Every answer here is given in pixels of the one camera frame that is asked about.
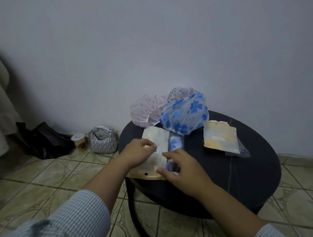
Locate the black bag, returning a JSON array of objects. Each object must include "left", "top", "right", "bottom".
[{"left": 16, "top": 121, "right": 75, "bottom": 160}]

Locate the pink print shower cap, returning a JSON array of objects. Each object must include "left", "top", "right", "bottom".
[{"left": 130, "top": 94, "right": 168, "bottom": 128}]

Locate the stack of yellow small pouches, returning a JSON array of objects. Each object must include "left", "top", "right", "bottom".
[{"left": 203, "top": 120, "right": 241, "bottom": 154}]

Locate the blue flower shower cap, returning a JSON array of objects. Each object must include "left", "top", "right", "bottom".
[
  {"left": 159, "top": 91, "right": 210, "bottom": 136},
  {"left": 166, "top": 136, "right": 184, "bottom": 173}
]

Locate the person's right hand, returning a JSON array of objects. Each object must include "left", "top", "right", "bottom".
[{"left": 156, "top": 149, "right": 214, "bottom": 199}]

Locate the silver quilted handbag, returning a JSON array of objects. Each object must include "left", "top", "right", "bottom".
[{"left": 88, "top": 126, "right": 118, "bottom": 154}]

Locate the person's right forearm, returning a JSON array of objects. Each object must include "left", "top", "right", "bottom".
[{"left": 195, "top": 183, "right": 287, "bottom": 237}]

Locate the cream packet with barcode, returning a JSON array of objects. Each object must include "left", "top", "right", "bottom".
[{"left": 127, "top": 126, "right": 171, "bottom": 181}]

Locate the person's left forearm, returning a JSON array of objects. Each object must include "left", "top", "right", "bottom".
[{"left": 5, "top": 156, "right": 131, "bottom": 237}]

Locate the beige fabric drape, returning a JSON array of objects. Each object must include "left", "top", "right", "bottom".
[{"left": 0, "top": 58, "right": 22, "bottom": 157}]

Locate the black round side table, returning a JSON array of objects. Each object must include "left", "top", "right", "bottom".
[{"left": 118, "top": 110, "right": 282, "bottom": 237}]

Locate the ribbon spool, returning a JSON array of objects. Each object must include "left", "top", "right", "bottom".
[{"left": 71, "top": 133, "right": 87, "bottom": 152}]

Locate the person's left hand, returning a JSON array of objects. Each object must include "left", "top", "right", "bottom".
[{"left": 119, "top": 138, "right": 158, "bottom": 169}]

